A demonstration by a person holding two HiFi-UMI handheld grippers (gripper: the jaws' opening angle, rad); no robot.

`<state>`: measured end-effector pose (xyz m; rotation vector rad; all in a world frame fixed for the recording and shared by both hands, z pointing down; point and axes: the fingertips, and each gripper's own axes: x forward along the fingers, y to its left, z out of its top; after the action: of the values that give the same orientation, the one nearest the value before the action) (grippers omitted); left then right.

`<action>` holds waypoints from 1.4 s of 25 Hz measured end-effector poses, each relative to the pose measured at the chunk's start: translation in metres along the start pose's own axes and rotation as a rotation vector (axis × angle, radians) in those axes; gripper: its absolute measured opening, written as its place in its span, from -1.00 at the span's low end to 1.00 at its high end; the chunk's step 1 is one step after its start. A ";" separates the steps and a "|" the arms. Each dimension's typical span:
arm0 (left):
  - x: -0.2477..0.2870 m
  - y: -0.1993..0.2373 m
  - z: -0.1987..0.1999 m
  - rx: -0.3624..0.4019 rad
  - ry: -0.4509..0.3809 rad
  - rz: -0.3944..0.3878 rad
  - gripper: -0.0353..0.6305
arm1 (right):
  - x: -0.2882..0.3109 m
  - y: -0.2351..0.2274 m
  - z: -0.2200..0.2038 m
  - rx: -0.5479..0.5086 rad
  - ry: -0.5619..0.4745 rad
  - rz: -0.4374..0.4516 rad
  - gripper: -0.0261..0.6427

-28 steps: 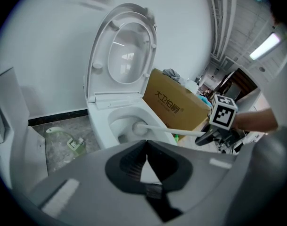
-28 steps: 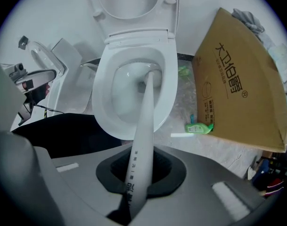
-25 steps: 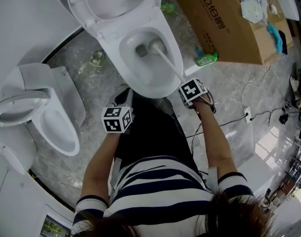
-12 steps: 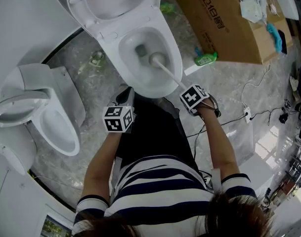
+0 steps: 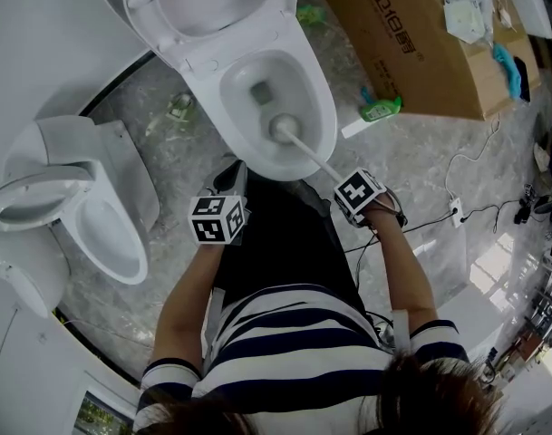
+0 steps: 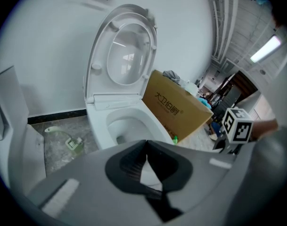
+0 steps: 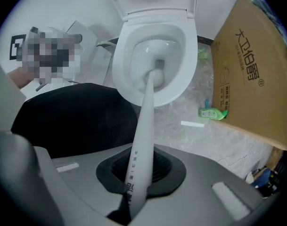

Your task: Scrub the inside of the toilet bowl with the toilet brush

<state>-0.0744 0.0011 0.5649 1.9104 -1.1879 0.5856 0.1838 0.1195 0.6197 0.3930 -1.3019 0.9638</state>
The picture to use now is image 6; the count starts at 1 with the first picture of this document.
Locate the green toilet brush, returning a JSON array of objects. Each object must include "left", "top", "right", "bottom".
[{"left": 44, "top": 127, "right": 84, "bottom": 154}]

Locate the blue cloth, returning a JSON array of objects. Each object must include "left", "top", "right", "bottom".
[{"left": 197, "top": 97, "right": 212, "bottom": 108}]

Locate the person's right forearm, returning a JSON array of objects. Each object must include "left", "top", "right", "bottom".
[{"left": 250, "top": 119, "right": 279, "bottom": 141}]

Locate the white packet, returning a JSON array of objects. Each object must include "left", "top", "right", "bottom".
[{"left": 180, "top": 80, "right": 198, "bottom": 96}]

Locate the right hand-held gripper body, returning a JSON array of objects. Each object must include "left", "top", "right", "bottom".
[{"left": 213, "top": 107, "right": 254, "bottom": 154}]

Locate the ceiling light fixture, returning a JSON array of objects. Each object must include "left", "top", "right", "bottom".
[{"left": 250, "top": 35, "right": 282, "bottom": 63}]

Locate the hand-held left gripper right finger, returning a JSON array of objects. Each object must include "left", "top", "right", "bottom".
[{"left": 147, "top": 140, "right": 236, "bottom": 222}]

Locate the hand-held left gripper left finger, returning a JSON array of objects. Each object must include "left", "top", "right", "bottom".
[{"left": 30, "top": 139, "right": 163, "bottom": 226}]

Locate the brown cardboard box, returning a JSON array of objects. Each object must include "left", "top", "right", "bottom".
[{"left": 142, "top": 69, "right": 214, "bottom": 144}]

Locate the grey cloth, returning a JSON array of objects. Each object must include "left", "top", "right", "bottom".
[{"left": 162, "top": 70, "right": 181, "bottom": 86}]

